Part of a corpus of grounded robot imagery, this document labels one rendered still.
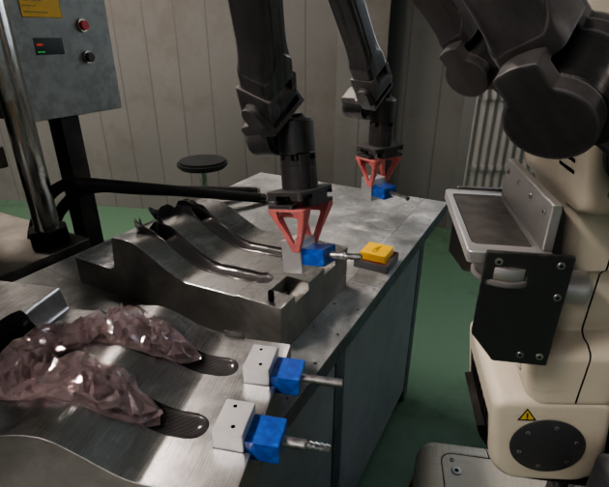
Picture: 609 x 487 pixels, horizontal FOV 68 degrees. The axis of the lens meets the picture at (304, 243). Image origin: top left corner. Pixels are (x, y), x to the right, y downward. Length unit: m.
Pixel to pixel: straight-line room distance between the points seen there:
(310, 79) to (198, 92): 0.80
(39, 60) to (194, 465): 1.12
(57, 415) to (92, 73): 1.09
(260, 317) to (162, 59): 2.90
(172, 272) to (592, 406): 0.69
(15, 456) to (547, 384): 0.67
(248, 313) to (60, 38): 0.96
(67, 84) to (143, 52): 2.14
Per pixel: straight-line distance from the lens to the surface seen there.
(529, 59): 0.42
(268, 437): 0.56
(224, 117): 3.40
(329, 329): 0.83
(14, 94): 1.23
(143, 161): 3.74
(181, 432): 0.61
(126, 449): 0.59
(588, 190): 0.59
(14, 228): 1.51
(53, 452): 0.59
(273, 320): 0.74
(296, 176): 0.70
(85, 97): 1.49
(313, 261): 0.72
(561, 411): 0.78
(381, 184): 1.14
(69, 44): 1.47
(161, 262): 0.86
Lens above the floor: 1.28
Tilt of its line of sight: 25 degrees down
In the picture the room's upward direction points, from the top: straight up
